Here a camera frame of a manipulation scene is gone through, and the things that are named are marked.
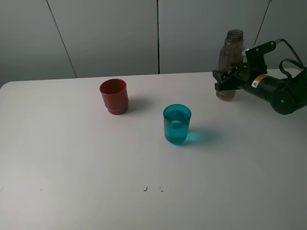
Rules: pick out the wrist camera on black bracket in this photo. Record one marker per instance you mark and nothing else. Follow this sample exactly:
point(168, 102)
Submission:
point(255, 56)

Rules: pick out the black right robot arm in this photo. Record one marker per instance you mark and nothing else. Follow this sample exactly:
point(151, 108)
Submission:
point(295, 94)

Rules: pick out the red plastic cup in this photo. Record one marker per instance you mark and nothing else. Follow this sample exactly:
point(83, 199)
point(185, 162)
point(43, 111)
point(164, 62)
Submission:
point(115, 96)

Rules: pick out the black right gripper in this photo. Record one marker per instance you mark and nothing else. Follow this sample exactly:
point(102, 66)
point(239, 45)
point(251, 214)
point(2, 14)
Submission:
point(260, 85)

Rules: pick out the smoky transparent water bottle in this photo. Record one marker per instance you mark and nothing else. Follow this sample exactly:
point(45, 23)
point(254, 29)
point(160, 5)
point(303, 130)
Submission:
point(230, 56)

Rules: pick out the teal translucent plastic cup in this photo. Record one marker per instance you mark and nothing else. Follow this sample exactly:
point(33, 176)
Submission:
point(176, 123)

